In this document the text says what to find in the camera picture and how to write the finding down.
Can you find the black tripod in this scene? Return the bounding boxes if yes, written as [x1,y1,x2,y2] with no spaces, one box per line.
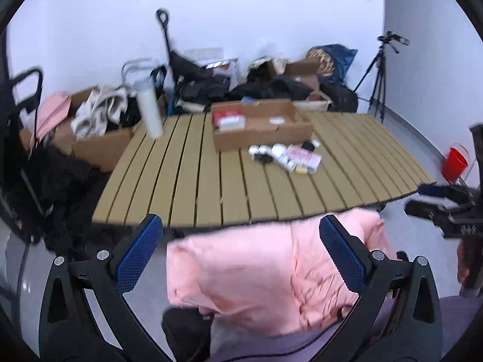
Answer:
[353,43,389,123]

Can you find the pink backpack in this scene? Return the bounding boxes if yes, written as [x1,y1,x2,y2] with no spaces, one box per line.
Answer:
[35,92,73,138]

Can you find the white tube bottle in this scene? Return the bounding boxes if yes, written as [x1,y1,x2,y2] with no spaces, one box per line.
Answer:
[275,156,297,173]

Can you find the red flat box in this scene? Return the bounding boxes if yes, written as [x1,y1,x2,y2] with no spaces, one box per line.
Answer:
[213,109,246,121]

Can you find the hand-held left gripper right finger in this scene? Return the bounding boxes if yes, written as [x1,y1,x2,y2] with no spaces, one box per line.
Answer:
[319,214,444,362]

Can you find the red and white packet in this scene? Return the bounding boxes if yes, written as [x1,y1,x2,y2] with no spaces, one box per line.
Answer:
[287,145,322,171]

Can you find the pile of black clothes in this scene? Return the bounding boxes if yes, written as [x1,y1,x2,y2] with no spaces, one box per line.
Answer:
[177,71,314,112]

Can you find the black hand truck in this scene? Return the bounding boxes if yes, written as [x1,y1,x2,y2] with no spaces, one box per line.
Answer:
[0,66,51,242]

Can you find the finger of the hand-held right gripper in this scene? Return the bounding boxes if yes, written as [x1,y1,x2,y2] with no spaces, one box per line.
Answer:
[404,201,453,229]
[417,183,472,205]

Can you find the red bucket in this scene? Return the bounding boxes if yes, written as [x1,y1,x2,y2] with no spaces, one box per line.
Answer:
[441,144,470,183]

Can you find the black tote bag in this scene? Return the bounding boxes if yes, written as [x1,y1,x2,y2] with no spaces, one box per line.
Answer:
[151,65,168,95]

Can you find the large cardboard box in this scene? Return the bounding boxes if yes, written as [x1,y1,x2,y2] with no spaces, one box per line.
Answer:
[19,87,140,174]

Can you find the person's right forearm purple sleeve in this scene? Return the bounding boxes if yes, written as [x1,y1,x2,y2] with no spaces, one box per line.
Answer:
[440,287,483,351]

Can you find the shallow cardboard box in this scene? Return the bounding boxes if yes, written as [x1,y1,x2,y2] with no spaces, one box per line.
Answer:
[210,99,315,153]

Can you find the black suitcase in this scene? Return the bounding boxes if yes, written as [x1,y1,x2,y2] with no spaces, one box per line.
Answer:
[319,79,358,113]

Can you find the dark blue bag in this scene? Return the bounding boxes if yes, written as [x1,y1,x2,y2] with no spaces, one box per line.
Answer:
[307,44,358,84]

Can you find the wicker ball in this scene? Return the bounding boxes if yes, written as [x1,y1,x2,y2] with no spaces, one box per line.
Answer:
[315,51,336,80]

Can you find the beige clothes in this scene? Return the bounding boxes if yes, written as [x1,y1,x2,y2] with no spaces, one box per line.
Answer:
[70,85,131,139]

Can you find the pink pants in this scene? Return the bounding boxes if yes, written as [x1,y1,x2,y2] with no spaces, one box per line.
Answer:
[166,209,397,338]

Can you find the metal tube frame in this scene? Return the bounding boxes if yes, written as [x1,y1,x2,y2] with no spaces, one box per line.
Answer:
[121,57,153,87]

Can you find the black trolley handle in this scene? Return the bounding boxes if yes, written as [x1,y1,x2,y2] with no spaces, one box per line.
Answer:
[155,8,178,91]

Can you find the white wall outlets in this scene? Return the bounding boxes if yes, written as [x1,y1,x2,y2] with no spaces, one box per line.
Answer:
[187,47,225,61]

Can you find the person's right hand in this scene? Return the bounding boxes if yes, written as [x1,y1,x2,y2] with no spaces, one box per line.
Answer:
[456,240,469,286]

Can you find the open cardboard box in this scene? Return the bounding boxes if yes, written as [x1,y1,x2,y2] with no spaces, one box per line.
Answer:
[283,57,321,89]

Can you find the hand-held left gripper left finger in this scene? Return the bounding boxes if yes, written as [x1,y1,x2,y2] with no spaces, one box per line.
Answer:
[39,214,178,362]

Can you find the black fabric bag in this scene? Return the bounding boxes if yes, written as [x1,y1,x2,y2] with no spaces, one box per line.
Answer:
[168,50,212,84]

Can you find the tall white bottle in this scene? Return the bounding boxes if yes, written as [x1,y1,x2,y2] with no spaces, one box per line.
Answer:
[136,76,165,139]

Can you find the small cardboard box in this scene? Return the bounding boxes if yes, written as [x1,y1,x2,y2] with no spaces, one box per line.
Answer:
[249,56,283,80]

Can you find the dark cloth pile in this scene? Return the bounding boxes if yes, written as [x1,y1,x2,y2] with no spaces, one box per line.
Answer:
[8,145,114,249]

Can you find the printed appliance box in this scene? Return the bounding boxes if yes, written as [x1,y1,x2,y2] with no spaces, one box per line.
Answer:
[204,57,242,87]

